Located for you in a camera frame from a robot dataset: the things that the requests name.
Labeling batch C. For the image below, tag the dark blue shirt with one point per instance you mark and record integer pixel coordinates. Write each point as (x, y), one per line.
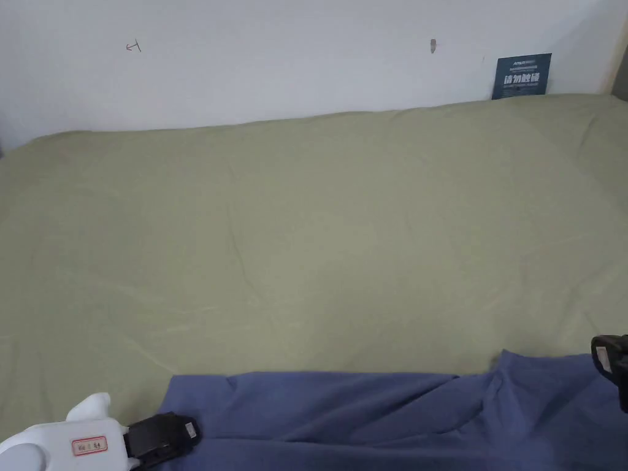
(373, 422)

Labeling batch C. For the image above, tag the dark blue printed card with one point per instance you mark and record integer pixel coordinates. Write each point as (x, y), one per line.
(521, 77)

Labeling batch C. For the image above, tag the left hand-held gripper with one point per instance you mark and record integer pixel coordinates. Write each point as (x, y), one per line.
(54, 449)

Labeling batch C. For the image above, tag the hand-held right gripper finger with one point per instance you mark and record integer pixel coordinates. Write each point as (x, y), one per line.
(613, 363)

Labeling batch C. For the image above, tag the bed with pale green sheet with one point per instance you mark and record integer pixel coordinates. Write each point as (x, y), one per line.
(304, 221)

